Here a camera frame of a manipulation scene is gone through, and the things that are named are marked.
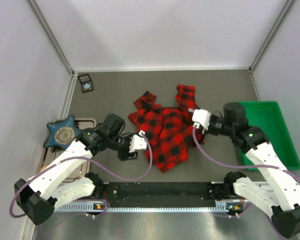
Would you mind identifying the red black plaid shirt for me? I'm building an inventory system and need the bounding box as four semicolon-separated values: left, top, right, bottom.
128;84;198;173

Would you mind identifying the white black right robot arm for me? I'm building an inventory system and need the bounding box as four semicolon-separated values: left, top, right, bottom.
188;102;300;239

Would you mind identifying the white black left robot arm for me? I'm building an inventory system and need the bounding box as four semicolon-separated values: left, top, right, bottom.
9;113;148;226

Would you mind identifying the small black brooch box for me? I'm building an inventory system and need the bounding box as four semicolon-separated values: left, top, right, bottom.
77;73;94;93

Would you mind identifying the green plastic bin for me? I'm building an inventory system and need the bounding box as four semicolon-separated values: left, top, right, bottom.
240;101;300;171

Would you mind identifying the blue star-shaped dish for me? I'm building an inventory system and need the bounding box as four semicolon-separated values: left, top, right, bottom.
43;115;82;150

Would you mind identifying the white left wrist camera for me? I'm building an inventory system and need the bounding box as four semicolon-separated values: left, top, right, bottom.
129;130;148;153

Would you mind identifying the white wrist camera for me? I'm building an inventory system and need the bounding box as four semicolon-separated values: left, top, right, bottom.
129;130;148;153
188;108;212;133

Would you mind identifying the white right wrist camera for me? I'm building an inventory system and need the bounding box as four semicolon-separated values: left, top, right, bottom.
188;108;212;133

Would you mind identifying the slotted grey cable duct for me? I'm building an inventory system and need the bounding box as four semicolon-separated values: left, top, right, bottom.
54;201;245;213

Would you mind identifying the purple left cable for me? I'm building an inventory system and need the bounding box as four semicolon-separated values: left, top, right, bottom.
9;131;154;219

